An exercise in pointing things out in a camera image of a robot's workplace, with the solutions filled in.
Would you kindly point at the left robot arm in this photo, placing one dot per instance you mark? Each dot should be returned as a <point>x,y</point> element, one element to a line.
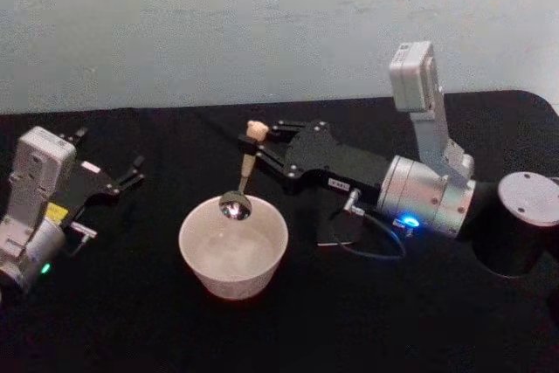
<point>41,154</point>

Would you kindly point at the black table cloth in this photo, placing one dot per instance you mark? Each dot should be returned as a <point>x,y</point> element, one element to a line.
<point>279,333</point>

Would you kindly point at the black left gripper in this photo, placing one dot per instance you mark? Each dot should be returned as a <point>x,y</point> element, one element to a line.
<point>89,187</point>

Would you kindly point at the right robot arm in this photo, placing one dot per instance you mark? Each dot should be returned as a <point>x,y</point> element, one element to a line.
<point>421,198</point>

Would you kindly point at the white round bowl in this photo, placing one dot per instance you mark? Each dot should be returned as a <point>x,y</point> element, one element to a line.
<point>233,259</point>

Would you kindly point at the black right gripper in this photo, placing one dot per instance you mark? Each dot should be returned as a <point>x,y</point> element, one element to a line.
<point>332,159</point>

